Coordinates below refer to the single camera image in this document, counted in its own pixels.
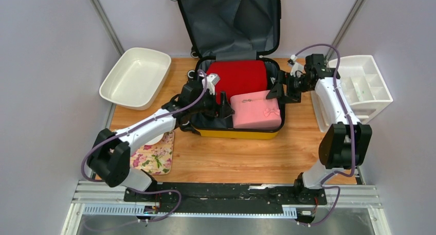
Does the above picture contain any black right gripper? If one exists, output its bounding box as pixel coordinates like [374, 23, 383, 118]
[266, 69, 312, 104]

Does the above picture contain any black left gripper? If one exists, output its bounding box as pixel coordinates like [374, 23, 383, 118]
[190, 88, 235, 119]

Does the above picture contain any pink jewelry box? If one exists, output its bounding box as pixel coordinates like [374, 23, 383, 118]
[230, 90, 282, 130]

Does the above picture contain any red garment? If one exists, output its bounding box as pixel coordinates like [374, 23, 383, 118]
[207, 60, 267, 104]

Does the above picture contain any yellow cartoon hard-shell suitcase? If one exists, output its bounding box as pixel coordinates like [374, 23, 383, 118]
[167, 0, 286, 140]

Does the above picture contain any white rectangular basin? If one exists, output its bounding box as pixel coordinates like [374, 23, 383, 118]
[99, 47, 172, 111]

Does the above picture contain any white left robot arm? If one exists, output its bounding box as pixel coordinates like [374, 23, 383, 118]
[82, 75, 234, 202]

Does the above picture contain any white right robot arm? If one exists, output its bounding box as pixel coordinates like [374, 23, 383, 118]
[266, 53, 372, 204]

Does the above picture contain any white small bowl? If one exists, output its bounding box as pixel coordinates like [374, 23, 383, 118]
[145, 134, 164, 146]

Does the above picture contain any floral tray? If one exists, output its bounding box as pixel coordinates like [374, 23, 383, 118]
[130, 131, 175, 175]

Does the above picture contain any white drawer organizer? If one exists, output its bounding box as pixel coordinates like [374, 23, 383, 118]
[311, 55, 393, 132]

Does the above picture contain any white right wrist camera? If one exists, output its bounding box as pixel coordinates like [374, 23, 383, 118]
[287, 55, 304, 77]

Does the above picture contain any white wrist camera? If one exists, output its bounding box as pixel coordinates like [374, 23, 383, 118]
[203, 73, 220, 95]
[287, 55, 304, 77]

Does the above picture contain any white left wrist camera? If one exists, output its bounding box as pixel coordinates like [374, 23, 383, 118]
[203, 73, 220, 95]

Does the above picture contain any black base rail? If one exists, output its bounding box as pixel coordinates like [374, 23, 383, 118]
[124, 182, 327, 214]

